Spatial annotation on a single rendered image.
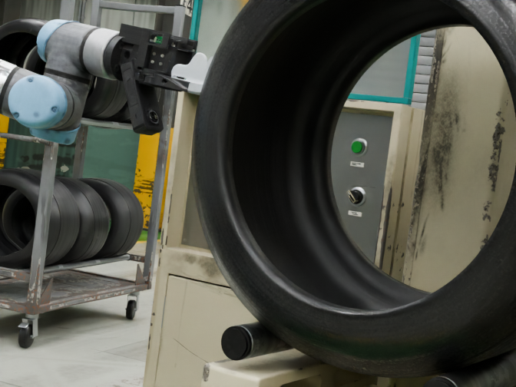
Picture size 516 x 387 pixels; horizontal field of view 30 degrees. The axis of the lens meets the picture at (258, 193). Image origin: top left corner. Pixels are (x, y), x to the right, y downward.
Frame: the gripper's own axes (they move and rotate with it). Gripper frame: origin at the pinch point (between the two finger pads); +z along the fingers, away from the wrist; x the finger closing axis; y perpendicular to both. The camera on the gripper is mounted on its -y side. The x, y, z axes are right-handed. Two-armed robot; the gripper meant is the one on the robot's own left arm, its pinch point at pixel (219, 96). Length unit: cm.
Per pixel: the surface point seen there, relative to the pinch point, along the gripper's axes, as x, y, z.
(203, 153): -11.2, -7.4, 7.3
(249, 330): -9.6, -27.8, 19.6
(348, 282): 14.8, -22.7, 20.0
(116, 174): 788, -151, -686
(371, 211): 63, -17, -2
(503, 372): 6, -25, 48
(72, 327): 288, -155, -268
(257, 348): -8.7, -29.9, 20.8
